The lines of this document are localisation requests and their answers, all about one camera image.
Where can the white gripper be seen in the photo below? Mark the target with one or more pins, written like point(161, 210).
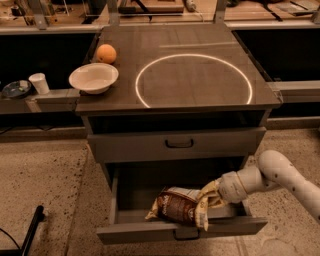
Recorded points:
point(231, 189)

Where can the brown chip bag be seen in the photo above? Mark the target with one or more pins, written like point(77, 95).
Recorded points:
point(180, 205)

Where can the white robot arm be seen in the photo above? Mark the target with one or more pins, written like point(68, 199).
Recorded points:
point(274, 170)

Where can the open middle grey drawer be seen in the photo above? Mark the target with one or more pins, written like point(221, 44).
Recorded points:
point(136, 185)

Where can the grey drawer cabinet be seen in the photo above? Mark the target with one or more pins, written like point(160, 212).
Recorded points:
point(179, 78)

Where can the closed upper grey drawer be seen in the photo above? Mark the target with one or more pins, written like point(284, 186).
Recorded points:
point(150, 146)

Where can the white ceramic bowl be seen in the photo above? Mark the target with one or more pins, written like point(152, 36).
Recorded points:
point(94, 78)

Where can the black stand leg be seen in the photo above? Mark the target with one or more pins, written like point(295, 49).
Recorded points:
point(23, 250)

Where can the orange fruit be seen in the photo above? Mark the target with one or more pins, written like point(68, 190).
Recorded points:
point(106, 54)

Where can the low grey side shelf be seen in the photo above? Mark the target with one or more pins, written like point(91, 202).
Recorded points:
point(61, 100)

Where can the white paper cup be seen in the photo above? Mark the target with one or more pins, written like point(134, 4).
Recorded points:
point(38, 80)

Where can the black middle drawer handle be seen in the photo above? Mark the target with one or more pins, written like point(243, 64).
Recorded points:
point(186, 234)

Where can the black drawer handle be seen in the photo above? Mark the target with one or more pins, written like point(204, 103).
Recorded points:
point(179, 145)
point(186, 234)

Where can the black upper drawer handle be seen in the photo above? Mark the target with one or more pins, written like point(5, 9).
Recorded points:
point(179, 145)

